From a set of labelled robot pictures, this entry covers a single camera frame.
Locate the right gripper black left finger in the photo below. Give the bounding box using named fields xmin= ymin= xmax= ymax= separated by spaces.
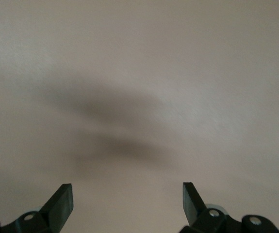
xmin=0 ymin=183 xmax=73 ymax=233

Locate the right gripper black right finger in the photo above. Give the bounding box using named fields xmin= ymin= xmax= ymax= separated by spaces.
xmin=179 ymin=182 xmax=279 ymax=233

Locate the brown table cover sheet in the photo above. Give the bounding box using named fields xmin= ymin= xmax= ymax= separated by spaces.
xmin=0 ymin=0 xmax=279 ymax=233

